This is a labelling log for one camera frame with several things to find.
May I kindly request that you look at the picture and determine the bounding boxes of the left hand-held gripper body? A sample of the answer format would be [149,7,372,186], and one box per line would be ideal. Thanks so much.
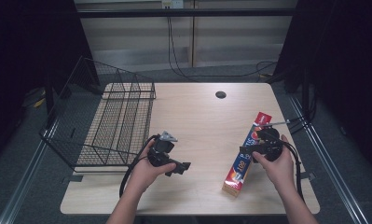
[147,130,179,169]

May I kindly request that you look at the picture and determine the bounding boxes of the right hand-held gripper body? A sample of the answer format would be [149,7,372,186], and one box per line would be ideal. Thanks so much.
[248,120,291,163]

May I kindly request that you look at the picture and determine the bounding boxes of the long red blue wrap box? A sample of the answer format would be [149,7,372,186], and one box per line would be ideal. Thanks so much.
[221,111,273,198]

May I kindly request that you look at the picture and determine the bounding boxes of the black wire basket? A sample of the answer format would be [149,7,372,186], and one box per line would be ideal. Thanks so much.
[39,55,158,173]

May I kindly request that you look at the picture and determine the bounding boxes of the person's right hand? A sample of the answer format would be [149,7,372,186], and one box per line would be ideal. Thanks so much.
[252,133,296,189]

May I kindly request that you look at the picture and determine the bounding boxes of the person's left hand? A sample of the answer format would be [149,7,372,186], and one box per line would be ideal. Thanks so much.
[128,139,177,196]

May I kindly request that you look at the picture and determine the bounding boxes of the black curtain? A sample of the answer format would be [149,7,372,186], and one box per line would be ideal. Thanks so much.
[266,0,372,177]
[0,0,102,169]

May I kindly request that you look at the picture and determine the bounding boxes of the yellow floor object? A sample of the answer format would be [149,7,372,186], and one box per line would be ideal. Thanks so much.
[33,89,48,109]

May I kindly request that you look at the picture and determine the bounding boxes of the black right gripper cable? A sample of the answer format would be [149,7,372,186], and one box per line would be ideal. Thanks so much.
[278,140,307,203]

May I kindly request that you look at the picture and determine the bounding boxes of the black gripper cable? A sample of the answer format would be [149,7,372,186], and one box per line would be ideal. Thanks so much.
[278,140,307,203]
[118,134,160,199]

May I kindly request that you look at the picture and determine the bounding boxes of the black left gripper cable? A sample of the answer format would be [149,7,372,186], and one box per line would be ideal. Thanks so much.
[118,134,160,199]

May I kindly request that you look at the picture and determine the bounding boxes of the grey table bracket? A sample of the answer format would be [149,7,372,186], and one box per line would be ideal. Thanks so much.
[299,171,316,181]

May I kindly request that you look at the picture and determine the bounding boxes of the metal floor rail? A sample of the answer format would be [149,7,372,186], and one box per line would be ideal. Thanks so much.
[0,119,61,224]
[288,95,370,224]

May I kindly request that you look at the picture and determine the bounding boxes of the black wall cable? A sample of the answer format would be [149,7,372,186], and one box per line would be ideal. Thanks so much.
[166,7,279,80]

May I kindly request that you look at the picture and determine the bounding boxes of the black horizontal frame bar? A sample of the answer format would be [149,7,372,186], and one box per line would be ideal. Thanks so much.
[76,8,297,19]

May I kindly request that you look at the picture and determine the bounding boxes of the white wall power outlet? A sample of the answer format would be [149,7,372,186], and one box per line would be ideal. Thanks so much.
[160,0,185,9]

